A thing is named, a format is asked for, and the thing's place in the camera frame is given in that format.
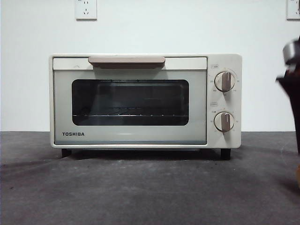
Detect oven door with brown handle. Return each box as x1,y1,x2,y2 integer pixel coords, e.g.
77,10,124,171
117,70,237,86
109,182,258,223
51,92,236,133
52,56,208,145

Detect cream Toshiba toaster oven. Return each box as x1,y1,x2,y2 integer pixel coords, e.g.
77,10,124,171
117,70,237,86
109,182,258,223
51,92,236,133
48,52,243,161

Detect cream brown temperature knob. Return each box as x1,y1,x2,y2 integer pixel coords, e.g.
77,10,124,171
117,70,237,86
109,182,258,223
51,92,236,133
214,71,237,92

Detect cream brown timer knob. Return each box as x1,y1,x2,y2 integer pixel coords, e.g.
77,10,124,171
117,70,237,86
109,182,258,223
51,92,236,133
214,111,235,132

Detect white wall socket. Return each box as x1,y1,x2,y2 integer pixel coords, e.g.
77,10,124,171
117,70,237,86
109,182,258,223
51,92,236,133
75,0,98,20
286,0,300,20

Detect metal wire oven rack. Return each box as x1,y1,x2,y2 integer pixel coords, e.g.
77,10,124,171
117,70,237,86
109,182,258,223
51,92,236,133
72,107,188,118

